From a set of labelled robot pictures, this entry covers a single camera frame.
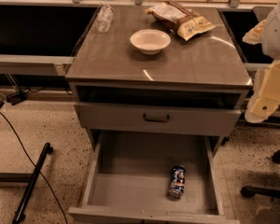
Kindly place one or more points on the black stand leg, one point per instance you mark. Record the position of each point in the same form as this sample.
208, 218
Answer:
19, 214

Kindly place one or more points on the open grey middle drawer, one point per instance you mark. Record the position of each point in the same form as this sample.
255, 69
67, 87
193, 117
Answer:
130, 175

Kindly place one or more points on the black drawer handle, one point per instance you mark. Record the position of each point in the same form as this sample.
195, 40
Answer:
161, 119

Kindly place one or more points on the clear plastic bottle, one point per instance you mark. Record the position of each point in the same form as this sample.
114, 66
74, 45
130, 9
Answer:
104, 18

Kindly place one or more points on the blue pepsi can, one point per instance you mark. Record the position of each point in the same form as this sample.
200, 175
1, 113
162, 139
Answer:
177, 184

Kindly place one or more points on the brown chip bag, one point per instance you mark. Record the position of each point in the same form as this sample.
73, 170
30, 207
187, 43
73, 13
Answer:
182, 21

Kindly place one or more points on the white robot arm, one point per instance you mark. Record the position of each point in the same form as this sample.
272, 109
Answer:
270, 42

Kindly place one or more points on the grey drawer cabinet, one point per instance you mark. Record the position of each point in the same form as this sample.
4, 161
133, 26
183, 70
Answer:
203, 72

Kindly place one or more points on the closed grey top drawer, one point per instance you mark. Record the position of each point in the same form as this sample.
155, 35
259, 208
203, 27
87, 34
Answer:
197, 121

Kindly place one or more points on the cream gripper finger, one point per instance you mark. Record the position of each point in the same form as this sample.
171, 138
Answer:
254, 35
266, 94

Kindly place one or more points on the black office chair base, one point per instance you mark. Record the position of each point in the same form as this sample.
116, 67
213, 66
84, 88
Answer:
267, 185

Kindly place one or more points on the white bowl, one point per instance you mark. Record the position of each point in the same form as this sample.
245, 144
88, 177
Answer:
150, 41

